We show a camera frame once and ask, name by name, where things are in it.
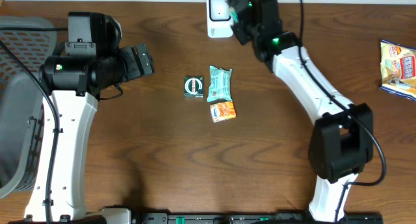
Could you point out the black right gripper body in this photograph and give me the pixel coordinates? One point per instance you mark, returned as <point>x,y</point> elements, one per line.
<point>242,28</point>

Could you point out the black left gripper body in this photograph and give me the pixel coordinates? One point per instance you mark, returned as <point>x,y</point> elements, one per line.
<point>143,62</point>

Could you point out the green Zam-Buk box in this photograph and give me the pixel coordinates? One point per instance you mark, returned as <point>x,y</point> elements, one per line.
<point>193,87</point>

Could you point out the teal wet wipes pack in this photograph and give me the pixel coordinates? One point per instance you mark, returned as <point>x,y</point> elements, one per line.
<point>220,86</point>

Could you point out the orange Kleenex tissue pack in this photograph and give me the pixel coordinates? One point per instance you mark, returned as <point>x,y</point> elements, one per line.
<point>222,111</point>

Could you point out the yellow white snack bag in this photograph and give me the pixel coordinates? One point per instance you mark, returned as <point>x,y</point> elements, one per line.
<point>397,68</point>

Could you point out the green Kleenex tissue pack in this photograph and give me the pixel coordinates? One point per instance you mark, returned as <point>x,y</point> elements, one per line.
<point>233,14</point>

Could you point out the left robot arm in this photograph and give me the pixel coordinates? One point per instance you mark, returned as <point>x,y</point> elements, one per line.
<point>71,87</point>

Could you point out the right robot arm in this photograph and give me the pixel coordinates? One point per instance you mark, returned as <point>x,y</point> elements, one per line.
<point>342,140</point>

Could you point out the white barcode scanner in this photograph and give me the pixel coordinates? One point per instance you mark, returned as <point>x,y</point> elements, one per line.
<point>218,19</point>

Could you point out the grey plastic mesh basket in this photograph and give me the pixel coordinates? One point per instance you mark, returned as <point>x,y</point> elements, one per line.
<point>22,114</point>

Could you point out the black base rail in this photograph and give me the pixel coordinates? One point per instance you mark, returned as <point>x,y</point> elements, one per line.
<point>243,218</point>

